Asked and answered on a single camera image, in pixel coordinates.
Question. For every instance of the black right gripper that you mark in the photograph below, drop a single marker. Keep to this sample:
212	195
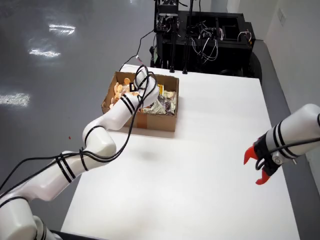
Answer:
265	152

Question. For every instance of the green white snack packet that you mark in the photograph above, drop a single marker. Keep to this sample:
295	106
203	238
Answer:
153	109

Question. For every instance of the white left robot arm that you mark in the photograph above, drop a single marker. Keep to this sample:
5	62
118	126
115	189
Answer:
100	140

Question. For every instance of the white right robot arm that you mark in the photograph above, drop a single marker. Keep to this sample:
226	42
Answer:
300	130

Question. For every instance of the brown cardboard box bin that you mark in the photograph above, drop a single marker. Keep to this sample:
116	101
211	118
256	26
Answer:
155	122

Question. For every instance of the beige snack packet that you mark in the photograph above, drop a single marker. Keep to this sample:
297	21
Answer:
170	94

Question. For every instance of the yellow snack packet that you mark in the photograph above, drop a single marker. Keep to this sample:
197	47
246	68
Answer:
161	88

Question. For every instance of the black equipment cart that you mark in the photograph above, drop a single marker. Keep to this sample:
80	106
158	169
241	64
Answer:
232	60

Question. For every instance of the sprinkled chocolate cookie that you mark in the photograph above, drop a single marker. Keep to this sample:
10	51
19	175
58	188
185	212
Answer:
167	103

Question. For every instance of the black stand pole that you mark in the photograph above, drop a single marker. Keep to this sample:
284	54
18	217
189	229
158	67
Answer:
172	50
186	50

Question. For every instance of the black electronics box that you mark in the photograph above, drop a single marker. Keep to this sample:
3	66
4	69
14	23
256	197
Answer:
167	22

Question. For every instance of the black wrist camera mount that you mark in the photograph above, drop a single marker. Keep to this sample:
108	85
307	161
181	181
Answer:
131	86

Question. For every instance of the black aluminium rail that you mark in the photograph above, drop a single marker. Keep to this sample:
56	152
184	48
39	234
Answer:
65	236

